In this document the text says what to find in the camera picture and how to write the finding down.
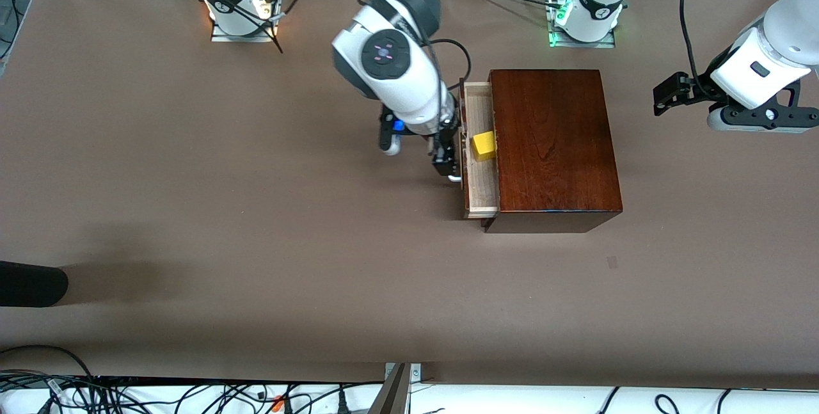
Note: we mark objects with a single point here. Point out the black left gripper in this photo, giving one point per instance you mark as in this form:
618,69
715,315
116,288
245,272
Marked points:
690,89

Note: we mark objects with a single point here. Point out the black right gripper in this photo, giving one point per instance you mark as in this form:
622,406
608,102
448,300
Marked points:
446,139

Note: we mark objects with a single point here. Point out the yellow wooden block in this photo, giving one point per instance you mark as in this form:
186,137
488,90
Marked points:
484,145

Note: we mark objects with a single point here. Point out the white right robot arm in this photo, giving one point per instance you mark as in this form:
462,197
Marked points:
397,75

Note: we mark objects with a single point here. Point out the dark brown wooden cabinet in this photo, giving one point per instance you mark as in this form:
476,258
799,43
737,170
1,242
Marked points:
556,145

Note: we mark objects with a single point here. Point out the grey metal bar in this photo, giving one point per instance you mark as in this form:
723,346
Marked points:
393,395

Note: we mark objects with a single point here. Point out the black cylinder object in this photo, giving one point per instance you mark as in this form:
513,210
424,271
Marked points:
32,284

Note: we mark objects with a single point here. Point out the silver metal bracket plate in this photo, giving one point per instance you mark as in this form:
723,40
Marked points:
416,372

